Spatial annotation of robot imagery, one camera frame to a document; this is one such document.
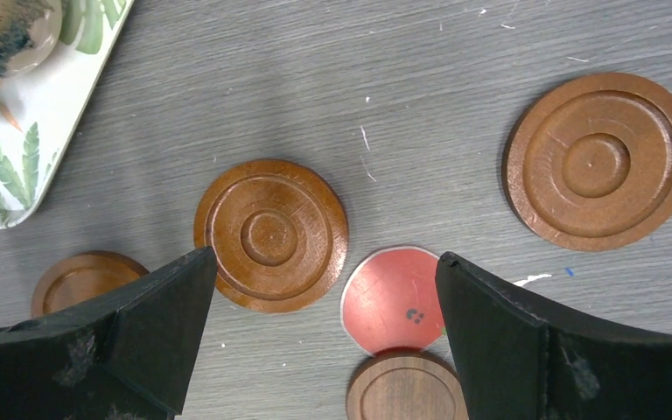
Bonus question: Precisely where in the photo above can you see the beige speckled ceramic mug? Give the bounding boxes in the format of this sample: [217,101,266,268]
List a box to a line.
[0,0,63,80]

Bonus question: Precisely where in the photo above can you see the red round coaster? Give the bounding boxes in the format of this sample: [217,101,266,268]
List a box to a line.
[339,246,445,355]

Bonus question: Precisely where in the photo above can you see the leaf pattern serving tray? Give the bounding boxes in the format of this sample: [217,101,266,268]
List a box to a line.
[0,0,132,229]

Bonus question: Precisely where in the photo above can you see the dark walnut wooden coaster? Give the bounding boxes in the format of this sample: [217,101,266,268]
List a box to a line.
[346,352,469,420]

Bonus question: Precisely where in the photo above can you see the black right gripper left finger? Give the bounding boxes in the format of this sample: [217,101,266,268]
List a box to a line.
[0,247,217,419]

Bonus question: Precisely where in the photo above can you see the brown wooden ringed coaster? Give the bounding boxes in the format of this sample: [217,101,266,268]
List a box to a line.
[193,159,349,312]

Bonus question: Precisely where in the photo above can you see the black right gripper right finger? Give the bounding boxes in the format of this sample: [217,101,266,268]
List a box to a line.
[436,252,672,419]

